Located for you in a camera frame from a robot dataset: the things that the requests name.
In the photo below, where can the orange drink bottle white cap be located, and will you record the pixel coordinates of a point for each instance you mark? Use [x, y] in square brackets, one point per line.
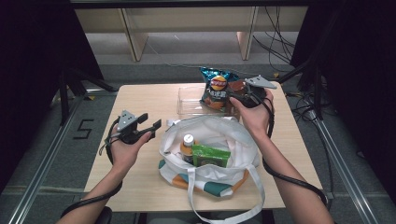
[187, 147]

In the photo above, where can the person's left hand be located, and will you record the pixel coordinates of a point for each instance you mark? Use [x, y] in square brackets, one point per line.
[124, 155]

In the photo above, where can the black tripod stand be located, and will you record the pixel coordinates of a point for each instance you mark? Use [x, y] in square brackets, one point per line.
[63, 99]
[317, 93]

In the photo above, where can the clear plastic container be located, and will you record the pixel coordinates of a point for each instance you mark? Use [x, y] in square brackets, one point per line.
[188, 104]

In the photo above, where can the yellow tape piece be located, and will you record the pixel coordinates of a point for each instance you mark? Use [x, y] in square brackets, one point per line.
[91, 97]
[276, 75]

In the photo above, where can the brown carton box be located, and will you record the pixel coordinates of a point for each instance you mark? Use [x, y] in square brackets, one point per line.
[238, 85]

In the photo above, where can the white patterned tote bag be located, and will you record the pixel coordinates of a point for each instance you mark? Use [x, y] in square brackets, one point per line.
[214, 177]

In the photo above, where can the beige wooden desk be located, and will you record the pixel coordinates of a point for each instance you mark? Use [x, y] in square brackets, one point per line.
[186, 18]

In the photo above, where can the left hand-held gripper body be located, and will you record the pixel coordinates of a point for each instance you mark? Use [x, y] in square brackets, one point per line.
[126, 121]

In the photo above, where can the aluminium floor rail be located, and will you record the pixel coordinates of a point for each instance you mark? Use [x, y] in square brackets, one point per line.
[348, 183]
[37, 175]

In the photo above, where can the green snack packet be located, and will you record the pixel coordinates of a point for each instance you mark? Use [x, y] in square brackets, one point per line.
[210, 157]

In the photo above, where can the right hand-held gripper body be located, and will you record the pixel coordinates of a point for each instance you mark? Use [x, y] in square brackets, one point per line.
[258, 82]

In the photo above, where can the person's right hand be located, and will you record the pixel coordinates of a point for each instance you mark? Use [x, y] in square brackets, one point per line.
[257, 121]

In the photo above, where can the blue chip bag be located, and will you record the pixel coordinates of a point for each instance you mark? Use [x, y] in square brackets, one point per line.
[216, 93]

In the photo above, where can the black curtain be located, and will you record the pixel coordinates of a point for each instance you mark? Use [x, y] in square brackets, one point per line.
[34, 77]
[361, 77]

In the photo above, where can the black chair seat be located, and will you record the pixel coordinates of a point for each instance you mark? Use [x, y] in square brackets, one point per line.
[106, 216]

